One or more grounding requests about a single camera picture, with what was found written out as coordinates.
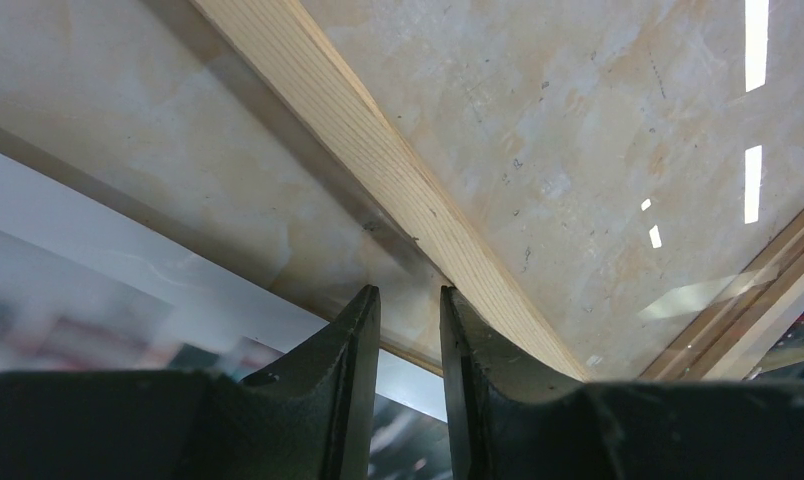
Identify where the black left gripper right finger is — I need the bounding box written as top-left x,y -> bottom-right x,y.
440,287 -> 804,479

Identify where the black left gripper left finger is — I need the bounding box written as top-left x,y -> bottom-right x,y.
0,285 -> 381,479

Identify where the clear acrylic sheet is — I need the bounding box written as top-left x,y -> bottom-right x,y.
0,1 -> 804,377

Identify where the printed street photo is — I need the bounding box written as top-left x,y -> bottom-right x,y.
0,142 -> 453,480

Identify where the light wooden picture frame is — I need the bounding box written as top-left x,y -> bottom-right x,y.
197,1 -> 804,380

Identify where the brown backing board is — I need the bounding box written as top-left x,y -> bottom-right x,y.
0,127 -> 415,320

